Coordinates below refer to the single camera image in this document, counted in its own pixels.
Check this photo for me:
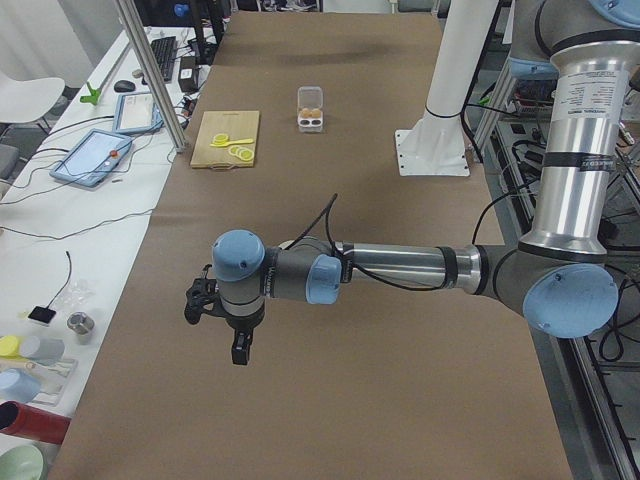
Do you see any far blue teach pendant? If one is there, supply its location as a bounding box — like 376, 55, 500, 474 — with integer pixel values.
113, 92, 163, 134

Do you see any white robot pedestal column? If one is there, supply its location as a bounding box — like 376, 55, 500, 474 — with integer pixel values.
395, 0, 500, 177

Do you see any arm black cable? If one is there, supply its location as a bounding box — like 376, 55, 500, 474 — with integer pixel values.
289, 194, 451, 292

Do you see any wooden cutting board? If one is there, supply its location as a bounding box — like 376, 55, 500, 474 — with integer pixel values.
190, 110, 260, 170

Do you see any white chair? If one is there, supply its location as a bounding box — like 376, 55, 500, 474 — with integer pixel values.
1, 71, 65, 136

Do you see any clear cup tray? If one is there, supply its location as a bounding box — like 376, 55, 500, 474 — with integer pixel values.
26, 358, 78, 406

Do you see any pale green bowl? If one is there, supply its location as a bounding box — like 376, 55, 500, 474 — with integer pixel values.
1, 445, 47, 480

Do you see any clear plastic egg box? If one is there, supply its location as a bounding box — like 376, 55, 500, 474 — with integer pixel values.
297, 86, 324, 133

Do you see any green clamp tool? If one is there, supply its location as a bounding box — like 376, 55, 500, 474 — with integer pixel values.
79, 82, 102, 106

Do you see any aluminium frame post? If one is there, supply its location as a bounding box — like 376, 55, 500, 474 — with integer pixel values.
114, 0, 187, 153

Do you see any yellow plastic knife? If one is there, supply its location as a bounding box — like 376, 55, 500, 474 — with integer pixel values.
224, 138, 254, 147

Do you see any red cylinder bottle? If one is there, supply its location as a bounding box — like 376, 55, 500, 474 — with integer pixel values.
1, 401, 71, 445

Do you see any black computer mouse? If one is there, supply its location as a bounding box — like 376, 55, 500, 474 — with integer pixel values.
113, 80, 136, 93

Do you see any black power adapter box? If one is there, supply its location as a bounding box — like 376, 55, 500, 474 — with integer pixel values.
178, 56, 199, 93

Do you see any black keyboard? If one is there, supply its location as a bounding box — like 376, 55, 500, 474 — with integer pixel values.
150, 36, 177, 83

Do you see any grey plastic cup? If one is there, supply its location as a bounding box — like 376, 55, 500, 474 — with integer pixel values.
19, 336, 65, 365

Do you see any light blue plastic cup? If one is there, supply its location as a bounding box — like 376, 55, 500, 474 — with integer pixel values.
0, 369, 41, 403

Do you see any lemon slice near handle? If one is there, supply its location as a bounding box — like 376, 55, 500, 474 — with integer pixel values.
210, 133, 230, 147

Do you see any yellow plastic cup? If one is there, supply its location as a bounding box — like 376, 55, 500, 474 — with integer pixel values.
0, 335, 22, 358

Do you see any blue teach pendant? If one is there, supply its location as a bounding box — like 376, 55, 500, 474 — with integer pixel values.
113, 92, 163, 134
50, 129, 133, 187

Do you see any small black square pad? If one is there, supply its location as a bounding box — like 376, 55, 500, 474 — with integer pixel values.
27, 306, 56, 325

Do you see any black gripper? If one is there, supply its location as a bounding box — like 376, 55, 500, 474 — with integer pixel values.
226, 319, 262, 366

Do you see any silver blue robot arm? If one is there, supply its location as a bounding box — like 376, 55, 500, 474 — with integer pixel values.
185, 1, 639, 365

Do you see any near blue teach pendant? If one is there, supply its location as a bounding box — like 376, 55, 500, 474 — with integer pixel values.
50, 129, 133, 187

